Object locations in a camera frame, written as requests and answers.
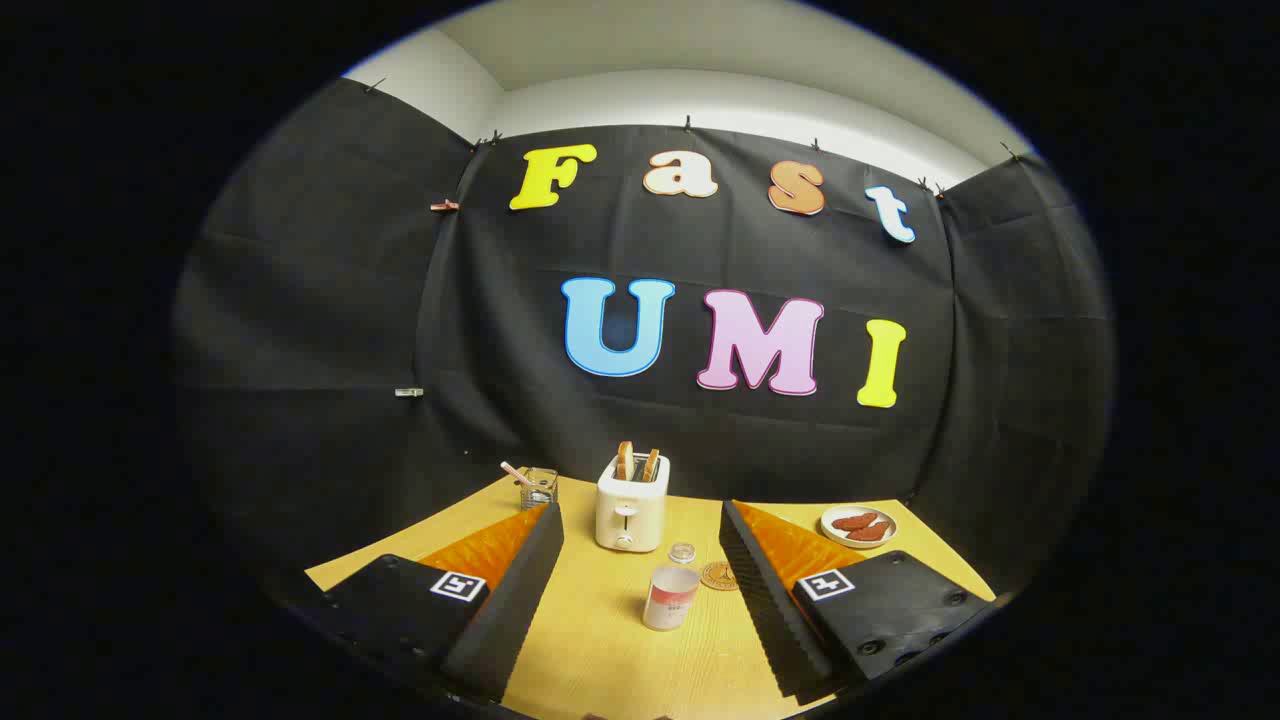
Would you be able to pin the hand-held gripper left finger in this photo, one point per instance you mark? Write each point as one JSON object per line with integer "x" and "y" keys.
{"x": 510, "y": 610}

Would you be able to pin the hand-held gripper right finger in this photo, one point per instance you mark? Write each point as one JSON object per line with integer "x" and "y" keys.
{"x": 770, "y": 610}

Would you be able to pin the round wooden coaster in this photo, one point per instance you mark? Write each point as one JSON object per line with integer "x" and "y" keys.
{"x": 714, "y": 577}

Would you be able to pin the clear juice bottle red label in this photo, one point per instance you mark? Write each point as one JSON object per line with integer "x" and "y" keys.
{"x": 668, "y": 600}

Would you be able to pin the white round plate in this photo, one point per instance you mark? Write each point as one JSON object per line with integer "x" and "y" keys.
{"x": 832, "y": 535}

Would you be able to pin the wooden table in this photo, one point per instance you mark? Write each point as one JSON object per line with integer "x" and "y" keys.
{"x": 600, "y": 650}

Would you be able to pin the small clear round lid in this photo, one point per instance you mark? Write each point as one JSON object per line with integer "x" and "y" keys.
{"x": 682, "y": 552}

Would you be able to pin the red meat piece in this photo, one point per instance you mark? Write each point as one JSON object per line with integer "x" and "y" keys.
{"x": 872, "y": 532}
{"x": 853, "y": 521}

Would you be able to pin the striped drinking straw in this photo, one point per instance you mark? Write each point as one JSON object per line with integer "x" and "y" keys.
{"x": 515, "y": 473}

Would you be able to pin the white toaster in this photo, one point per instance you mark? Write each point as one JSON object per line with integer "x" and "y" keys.
{"x": 630, "y": 515}

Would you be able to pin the toast bread slice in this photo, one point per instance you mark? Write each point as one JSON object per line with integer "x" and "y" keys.
{"x": 625, "y": 462}
{"x": 651, "y": 465}

